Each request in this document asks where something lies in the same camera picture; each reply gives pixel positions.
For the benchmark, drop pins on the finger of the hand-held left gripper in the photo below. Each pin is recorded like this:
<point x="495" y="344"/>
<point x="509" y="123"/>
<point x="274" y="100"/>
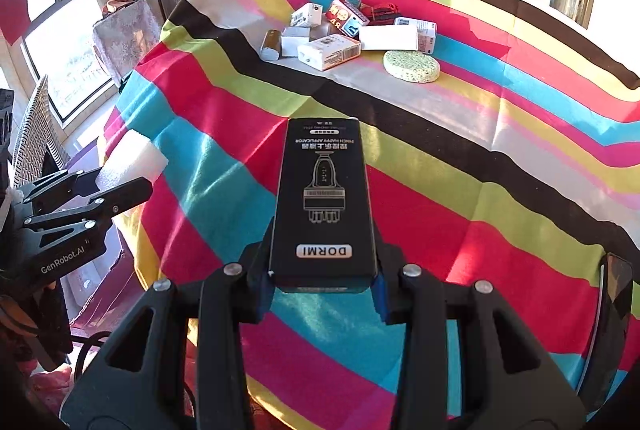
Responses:
<point x="82" y="180"/>
<point x="125" y="195"/>

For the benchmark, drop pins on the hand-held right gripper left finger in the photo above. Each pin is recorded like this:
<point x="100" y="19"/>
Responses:
<point x="260" y="292"/>

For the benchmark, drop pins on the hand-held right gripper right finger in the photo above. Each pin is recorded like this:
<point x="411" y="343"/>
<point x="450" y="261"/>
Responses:
<point x="382" y="302"/>

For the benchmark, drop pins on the round purple bin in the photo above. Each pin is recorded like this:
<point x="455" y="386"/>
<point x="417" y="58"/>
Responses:
<point x="87" y="282"/>

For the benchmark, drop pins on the black printed box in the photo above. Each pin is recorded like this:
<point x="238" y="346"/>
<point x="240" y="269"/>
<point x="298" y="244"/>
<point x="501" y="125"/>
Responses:
<point x="320" y="190"/>

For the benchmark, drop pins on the small white box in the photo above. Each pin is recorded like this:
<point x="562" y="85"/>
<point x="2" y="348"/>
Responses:
<point x="295" y="42"/>

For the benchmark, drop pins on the white and orange box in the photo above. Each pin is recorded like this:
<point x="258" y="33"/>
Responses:
<point x="330" y="51"/>

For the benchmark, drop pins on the white box with dark print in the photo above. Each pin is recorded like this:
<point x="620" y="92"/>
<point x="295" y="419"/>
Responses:
<point x="306" y="15"/>

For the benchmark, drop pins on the wicker chair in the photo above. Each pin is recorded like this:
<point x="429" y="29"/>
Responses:
<point x="37" y="135"/>

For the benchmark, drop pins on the side table with floral cloth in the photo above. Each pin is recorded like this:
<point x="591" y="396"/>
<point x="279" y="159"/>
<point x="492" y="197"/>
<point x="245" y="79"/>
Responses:
<point x="125" y="37"/>

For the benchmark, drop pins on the striped colourful tablecloth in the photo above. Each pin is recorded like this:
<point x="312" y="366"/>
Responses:
<point x="450" y="150"/>

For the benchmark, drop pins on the orange folded cloth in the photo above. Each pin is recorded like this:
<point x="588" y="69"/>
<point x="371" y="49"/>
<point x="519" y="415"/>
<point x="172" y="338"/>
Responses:
<point x="119" y="2"/>

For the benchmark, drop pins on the red hanging cloth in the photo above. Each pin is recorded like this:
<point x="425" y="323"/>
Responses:
<point x="12" y="5"/>

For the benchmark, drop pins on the round green sponge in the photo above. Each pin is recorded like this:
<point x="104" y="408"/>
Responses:
<point x="411" y="66"/>

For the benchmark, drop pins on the plain white box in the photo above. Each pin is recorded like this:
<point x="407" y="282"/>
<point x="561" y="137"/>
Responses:
<point x="387" y="38"/>

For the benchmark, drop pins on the white box with label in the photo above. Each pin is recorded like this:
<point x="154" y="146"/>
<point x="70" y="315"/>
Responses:
<point x="425" y="34"/>

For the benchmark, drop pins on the colourful printed cube box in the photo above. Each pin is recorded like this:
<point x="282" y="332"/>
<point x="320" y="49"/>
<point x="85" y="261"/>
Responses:
<point x="345" y="16"/>

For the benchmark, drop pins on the red mesh bag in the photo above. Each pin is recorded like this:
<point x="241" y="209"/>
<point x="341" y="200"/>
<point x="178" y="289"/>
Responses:
<point x="381" y="12"/>

